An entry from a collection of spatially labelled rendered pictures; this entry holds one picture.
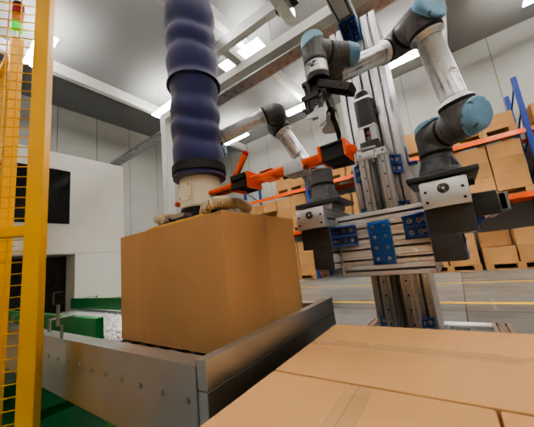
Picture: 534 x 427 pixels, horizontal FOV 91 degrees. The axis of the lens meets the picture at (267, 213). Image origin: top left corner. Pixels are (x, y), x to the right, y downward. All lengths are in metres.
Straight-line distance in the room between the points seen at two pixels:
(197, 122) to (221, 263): 0.63
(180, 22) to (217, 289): 1.13
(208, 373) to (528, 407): 0.52
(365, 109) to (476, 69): 8.91
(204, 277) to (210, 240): 0.11
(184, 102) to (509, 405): 1.23
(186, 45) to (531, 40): 9.88
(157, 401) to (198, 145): 0.83
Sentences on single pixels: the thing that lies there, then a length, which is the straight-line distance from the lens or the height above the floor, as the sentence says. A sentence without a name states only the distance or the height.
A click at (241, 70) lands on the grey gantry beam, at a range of 3.68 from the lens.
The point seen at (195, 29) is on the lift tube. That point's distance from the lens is 1.41.
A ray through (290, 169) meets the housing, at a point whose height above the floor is 1.07.
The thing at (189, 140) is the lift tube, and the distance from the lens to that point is 1.13.
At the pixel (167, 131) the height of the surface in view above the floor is 2.90.
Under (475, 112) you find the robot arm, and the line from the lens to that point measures 1.15.
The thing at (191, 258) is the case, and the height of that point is 0.82.
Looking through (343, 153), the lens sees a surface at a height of 1.06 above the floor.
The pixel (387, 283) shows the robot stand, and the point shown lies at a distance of 1.33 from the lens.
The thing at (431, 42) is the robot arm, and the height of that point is 1.49.
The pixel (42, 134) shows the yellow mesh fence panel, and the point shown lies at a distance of 1.36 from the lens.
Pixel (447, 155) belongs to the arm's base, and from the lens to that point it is 1.22.
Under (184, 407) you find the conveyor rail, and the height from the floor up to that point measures 0.51.
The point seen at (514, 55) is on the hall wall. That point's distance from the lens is 10.42.
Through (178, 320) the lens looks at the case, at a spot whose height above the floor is 0.64.
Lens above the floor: 0.80
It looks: 10 degrees up
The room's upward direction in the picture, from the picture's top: 6 degrees counter-clockwise
